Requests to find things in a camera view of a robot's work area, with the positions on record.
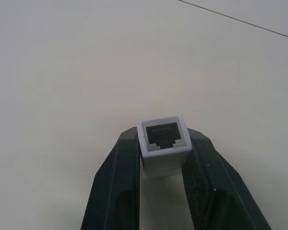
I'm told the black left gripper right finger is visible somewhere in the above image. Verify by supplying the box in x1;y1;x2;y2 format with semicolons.
180;128;272;230

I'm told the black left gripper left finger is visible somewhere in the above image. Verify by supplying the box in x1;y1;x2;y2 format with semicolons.
80;127;147;230

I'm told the white ethernet coupler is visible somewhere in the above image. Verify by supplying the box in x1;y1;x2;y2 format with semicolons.
137;114;192;180

